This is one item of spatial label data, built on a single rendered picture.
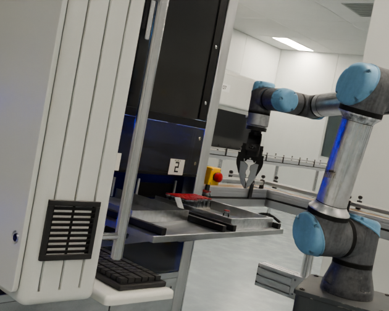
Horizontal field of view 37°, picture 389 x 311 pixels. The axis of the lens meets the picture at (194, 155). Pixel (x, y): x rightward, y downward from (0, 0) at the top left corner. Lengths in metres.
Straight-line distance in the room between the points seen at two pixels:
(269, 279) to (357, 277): 1.35
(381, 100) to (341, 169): 0.20
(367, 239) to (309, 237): 0.19
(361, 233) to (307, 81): 9.50
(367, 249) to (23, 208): 0.99
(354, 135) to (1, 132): 0.88
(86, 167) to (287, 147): 10.07
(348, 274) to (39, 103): 1.01
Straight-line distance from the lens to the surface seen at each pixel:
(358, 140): 1.56
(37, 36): 1.13
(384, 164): 3.37
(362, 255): 1.70
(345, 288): 1.70
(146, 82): 1.19
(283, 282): 2.99
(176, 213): 1.81
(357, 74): 1.54
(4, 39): 1.24
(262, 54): 10.96
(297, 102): 1.87
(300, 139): 10.99
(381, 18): 3.53
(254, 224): 1.97
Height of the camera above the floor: 1.19
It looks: 3 degrees down
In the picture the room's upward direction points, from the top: 11 degrees clockwise
